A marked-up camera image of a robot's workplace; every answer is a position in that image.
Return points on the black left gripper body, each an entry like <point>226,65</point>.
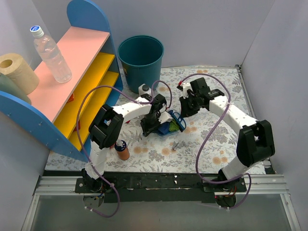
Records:
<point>149,126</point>

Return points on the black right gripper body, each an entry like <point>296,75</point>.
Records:
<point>186,109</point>

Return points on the dark blue paper scrap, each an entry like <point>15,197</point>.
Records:
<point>164,129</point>

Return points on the blue plastic dustpan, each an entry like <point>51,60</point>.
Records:
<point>170,111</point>

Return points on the green paper scrap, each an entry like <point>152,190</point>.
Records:
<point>173,126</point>

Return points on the blue hand brush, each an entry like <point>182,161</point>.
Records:
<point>179,121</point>

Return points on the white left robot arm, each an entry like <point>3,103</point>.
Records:
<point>106,126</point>

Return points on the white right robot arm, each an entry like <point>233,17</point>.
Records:
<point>255,138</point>

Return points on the orange spray bottle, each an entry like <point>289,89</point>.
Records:
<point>122,149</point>

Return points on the teal plastic waste bin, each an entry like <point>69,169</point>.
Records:
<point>141,59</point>

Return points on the blue pink yellow shelf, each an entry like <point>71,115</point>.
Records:
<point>59,115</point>

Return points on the clear plastic water bottle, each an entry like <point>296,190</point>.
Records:
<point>51,55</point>

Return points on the grey green roll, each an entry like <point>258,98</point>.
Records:
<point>8,86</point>

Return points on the beige paper towel roll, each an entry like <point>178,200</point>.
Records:
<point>17,69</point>

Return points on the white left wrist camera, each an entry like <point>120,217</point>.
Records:
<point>165,117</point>

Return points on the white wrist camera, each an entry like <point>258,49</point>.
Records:
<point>186,89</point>
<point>165,117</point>

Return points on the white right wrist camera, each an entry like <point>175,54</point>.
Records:
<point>186,89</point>

